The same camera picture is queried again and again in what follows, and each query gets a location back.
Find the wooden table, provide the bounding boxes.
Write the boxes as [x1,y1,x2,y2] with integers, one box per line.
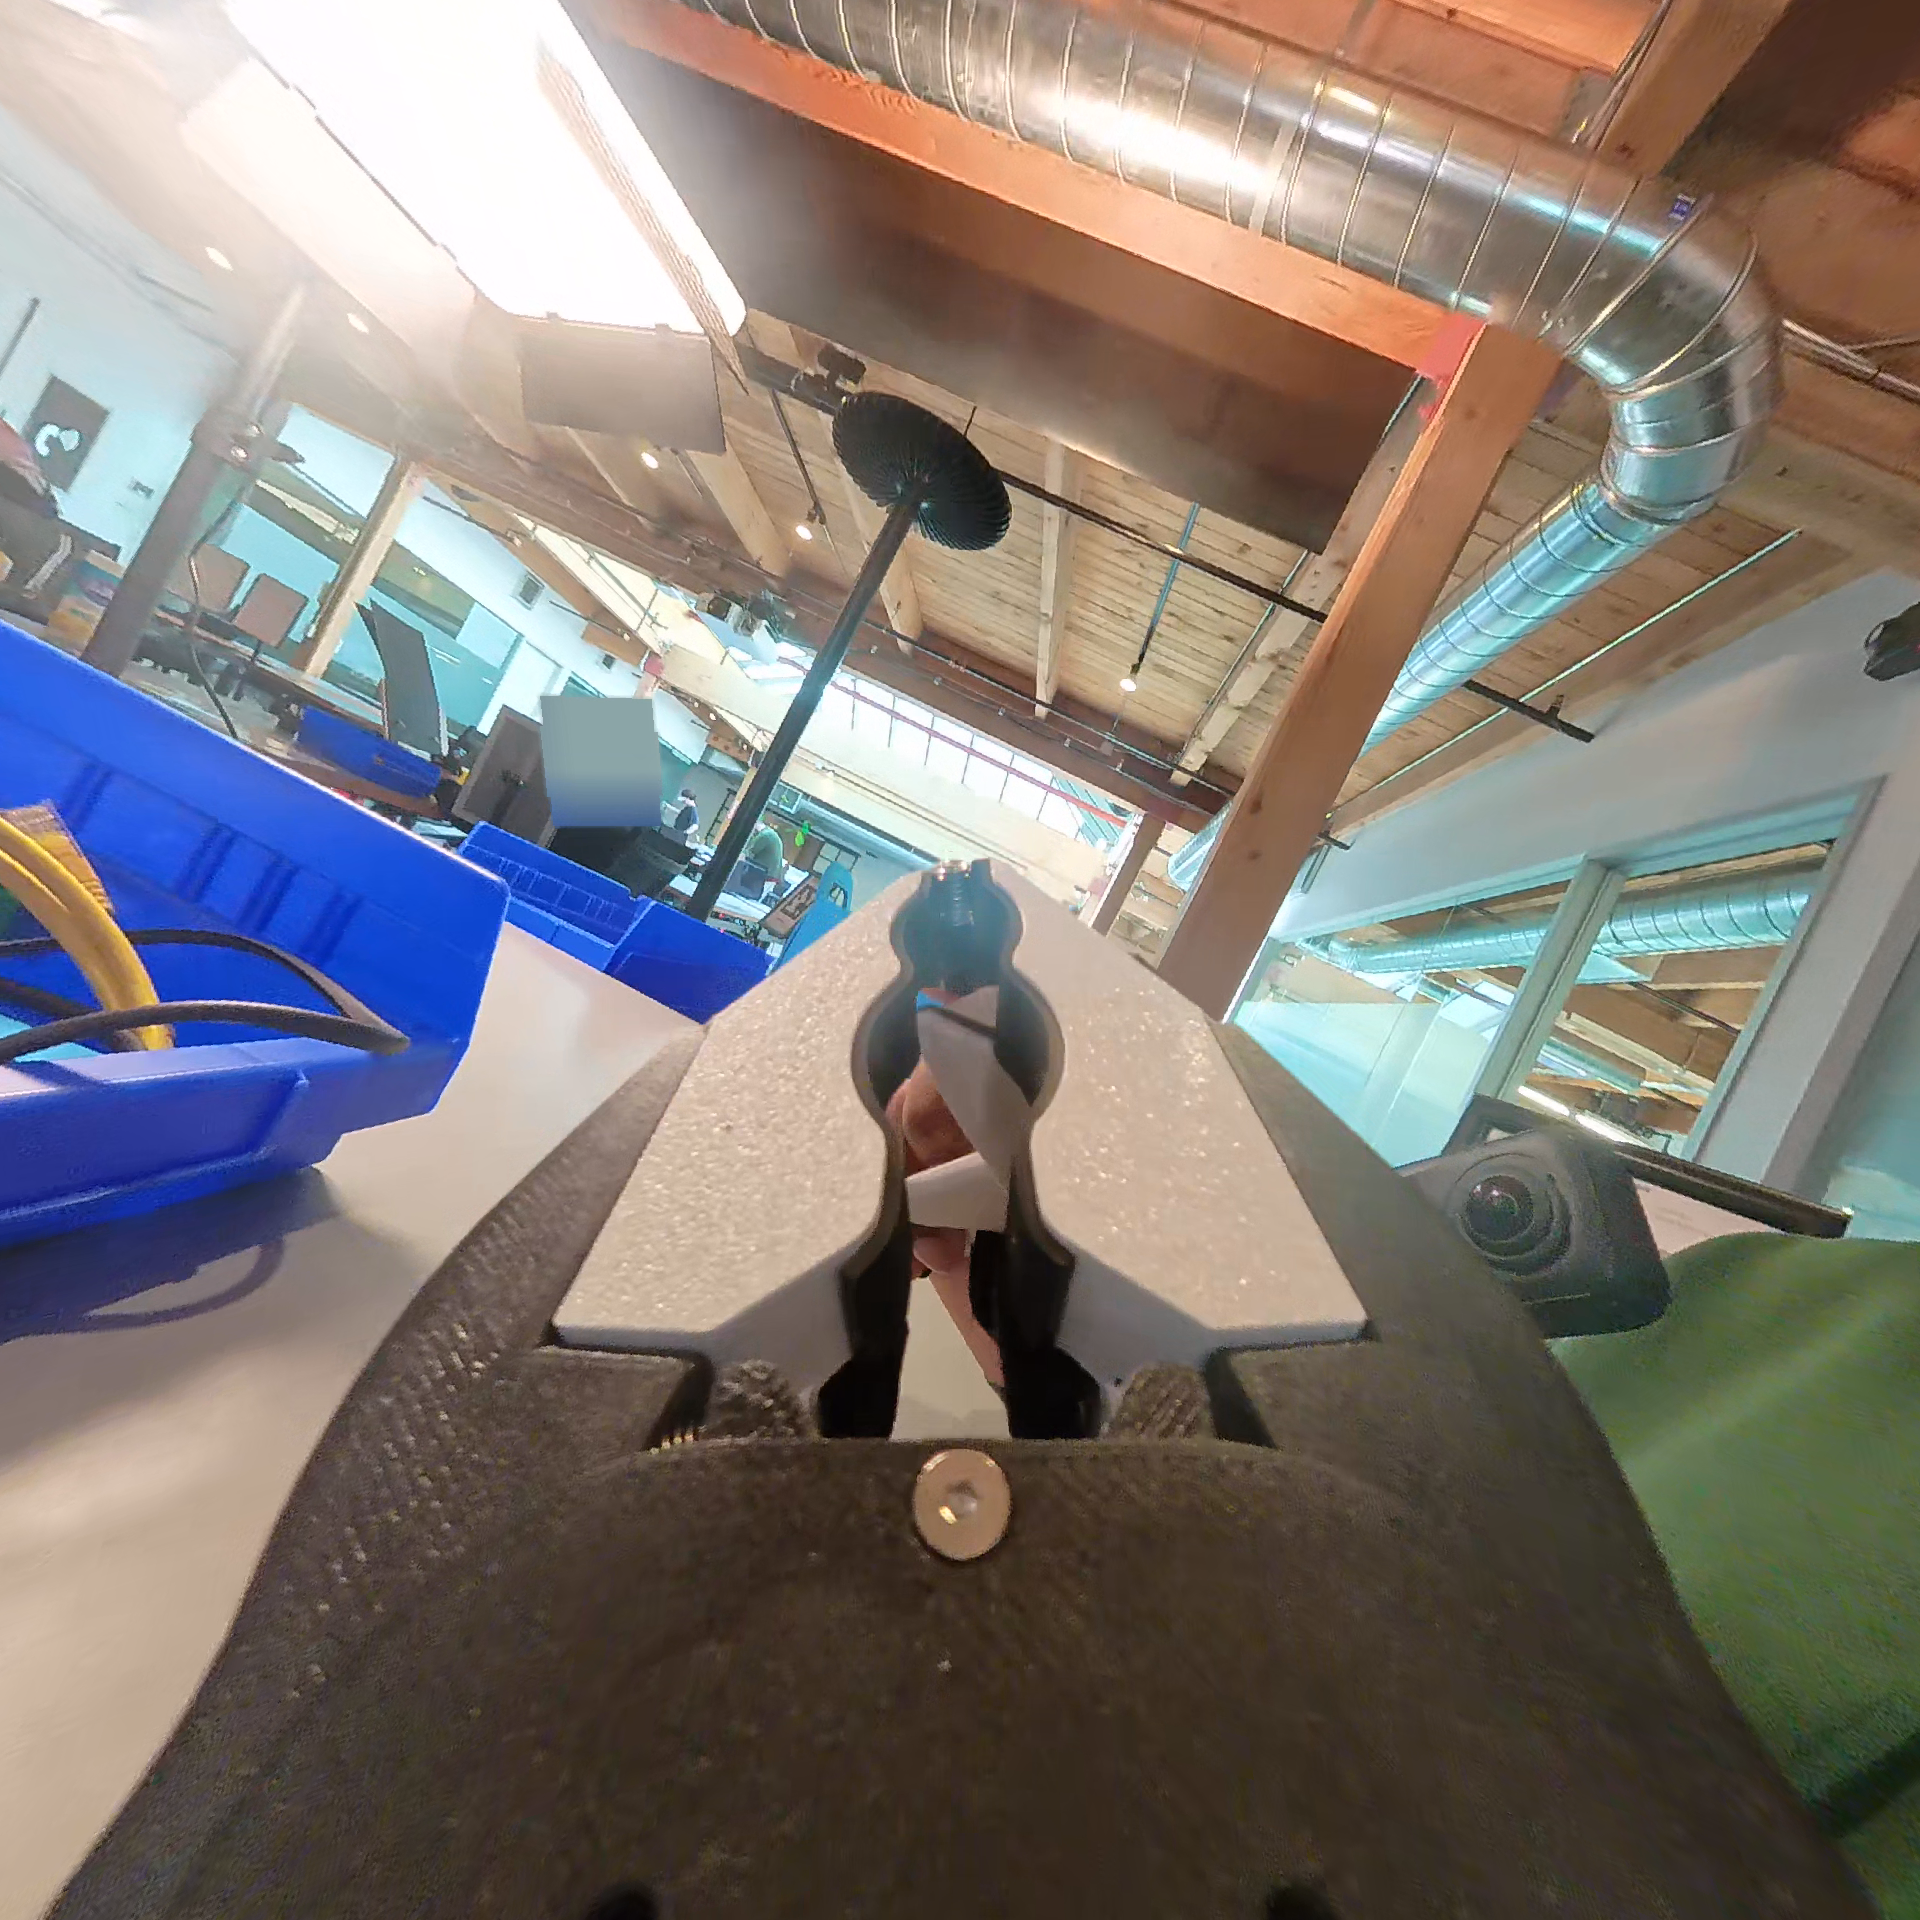
[150,632,455,817]

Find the large blue plastic bin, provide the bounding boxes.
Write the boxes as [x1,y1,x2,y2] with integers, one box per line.
[0,617,511,1251]

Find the black metal stand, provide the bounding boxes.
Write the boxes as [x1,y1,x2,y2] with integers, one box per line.
[83,285,314,681]

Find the black knob with screw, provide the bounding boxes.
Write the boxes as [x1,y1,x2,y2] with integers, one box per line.
[897,854,1029,998]

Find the metal air duct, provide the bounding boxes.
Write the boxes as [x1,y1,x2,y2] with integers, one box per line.
[674,0,1788,753]

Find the yellow network cable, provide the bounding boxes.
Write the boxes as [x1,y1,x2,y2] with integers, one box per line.
[0,802,175,1057]

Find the person's right hand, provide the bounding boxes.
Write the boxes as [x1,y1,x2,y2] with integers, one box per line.
[885,1069,1011,1392]

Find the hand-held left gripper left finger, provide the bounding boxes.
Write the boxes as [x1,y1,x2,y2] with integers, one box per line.
[550,866,946,1440]

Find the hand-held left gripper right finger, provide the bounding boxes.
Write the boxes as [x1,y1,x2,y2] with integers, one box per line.
[971,866,1374,1440]

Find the wooden support post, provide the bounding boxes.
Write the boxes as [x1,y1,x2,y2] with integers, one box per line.
[1155,323,1567,1021]

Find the small blue bin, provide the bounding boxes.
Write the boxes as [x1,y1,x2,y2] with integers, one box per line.
[607,901,778,1025]
[298,705,447,794]
[457,824,665,942]

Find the black cable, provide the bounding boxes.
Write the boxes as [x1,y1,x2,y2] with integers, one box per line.
[0,931,414,1062]

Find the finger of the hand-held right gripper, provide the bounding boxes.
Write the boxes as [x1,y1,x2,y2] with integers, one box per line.
[903,1155,1013,1232]
[914,989,1039,1161]

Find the slim wooden post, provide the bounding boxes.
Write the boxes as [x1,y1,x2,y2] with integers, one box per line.
[1093,810,1172,934]

